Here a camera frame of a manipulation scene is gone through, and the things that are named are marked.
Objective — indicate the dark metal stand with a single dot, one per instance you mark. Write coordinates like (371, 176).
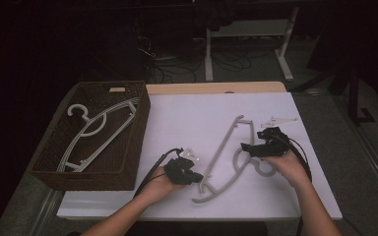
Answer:
(352, 98)

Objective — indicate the white table mat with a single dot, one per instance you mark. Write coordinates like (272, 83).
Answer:
(183, 111)

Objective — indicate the person's right hand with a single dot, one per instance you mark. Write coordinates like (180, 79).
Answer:
(290, 167)

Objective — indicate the brown woven basket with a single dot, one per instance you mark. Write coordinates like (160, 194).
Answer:
(111, 88)

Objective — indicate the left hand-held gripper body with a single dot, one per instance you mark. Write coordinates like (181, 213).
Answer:
(177, 170)

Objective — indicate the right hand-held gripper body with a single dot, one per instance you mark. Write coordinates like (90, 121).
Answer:
(275, 144)

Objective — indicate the dark cloth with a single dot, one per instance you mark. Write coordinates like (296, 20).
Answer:
(215, 14)

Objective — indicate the white metal table frame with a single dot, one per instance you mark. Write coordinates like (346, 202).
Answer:
(249, 28)

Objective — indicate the person's left hand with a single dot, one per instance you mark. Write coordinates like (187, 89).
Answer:
(160, 188)

